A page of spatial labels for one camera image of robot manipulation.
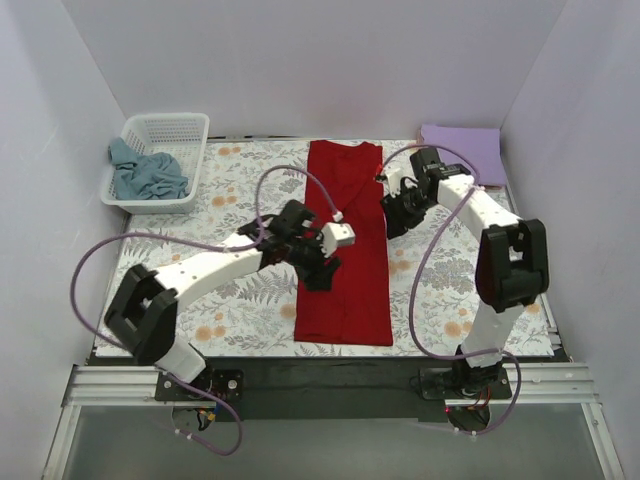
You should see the red t shirt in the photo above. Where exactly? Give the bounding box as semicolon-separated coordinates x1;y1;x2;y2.
294;140;393;346

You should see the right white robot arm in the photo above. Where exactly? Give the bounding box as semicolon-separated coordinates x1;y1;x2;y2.
375;144;549;398

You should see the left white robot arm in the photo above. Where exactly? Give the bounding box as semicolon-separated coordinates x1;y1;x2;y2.
105;200;355;400

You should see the floral tablecloth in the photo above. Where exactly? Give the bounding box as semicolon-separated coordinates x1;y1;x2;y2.
94;139;556;359

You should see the folded purple t shirt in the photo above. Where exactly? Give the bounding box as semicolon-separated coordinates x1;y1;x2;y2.
418;124;507;187

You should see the blue-grey t shirt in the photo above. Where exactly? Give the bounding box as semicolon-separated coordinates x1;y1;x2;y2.
109;138;188;201

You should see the white plastic basket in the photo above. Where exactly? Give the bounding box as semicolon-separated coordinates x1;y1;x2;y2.
101;112;210;215

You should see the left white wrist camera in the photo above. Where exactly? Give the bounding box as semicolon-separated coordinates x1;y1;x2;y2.
321;211;356;258

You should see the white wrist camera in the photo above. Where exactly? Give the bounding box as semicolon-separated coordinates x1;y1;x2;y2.
321;211;356;258
375;168;403;197

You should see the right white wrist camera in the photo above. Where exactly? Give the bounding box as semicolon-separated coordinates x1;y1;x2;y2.
375;168;403;197

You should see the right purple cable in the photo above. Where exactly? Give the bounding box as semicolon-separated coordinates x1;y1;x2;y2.
374;143;522;437

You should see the purple cable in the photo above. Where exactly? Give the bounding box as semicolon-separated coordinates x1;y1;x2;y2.
69;165;346;456
374;143;522;437

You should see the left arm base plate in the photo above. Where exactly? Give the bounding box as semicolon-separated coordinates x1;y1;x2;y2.
154;368;244;402

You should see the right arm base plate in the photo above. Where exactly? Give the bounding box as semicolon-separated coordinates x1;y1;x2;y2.
418;361;512;400

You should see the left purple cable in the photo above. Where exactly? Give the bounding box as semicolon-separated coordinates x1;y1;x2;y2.
69;165;346;456

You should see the aluminium rail frame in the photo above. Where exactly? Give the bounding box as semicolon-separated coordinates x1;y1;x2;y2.
44;358;625;479

